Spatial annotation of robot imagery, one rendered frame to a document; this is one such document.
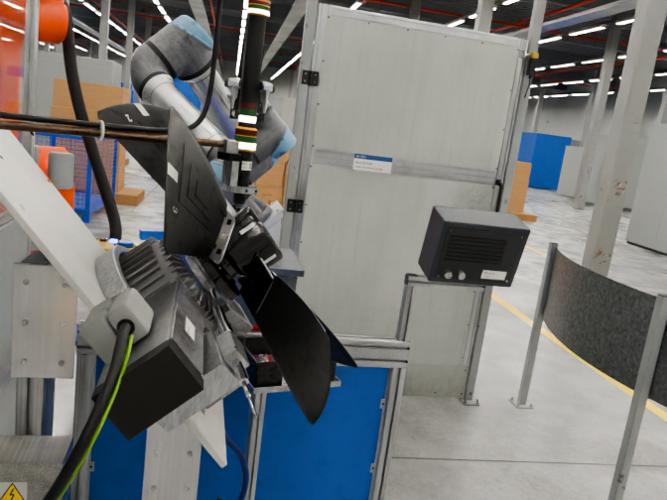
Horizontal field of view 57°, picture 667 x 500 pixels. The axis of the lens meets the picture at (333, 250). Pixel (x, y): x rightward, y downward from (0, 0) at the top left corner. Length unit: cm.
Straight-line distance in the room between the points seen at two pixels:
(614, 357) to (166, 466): 209
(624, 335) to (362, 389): 136
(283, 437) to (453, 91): 205
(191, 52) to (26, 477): 107
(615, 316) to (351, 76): 163
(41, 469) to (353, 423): 98
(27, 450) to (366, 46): 246
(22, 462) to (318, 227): 223
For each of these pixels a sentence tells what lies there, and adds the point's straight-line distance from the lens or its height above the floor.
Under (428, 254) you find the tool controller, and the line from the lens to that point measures 177.
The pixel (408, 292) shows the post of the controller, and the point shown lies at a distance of 176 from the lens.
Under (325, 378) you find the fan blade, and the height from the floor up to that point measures 106.
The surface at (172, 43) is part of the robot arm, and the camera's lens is 171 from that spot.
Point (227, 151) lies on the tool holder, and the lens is 121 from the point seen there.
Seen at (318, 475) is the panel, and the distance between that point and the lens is 194.
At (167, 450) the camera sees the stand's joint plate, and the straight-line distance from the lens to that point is 123.
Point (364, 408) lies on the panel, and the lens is 187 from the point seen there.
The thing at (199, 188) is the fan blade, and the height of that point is 132.
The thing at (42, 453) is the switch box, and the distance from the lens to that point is 119.
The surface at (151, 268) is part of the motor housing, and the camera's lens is 113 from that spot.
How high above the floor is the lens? 143
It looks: 11 degrees down
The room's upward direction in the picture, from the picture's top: 8 degrees clockwise
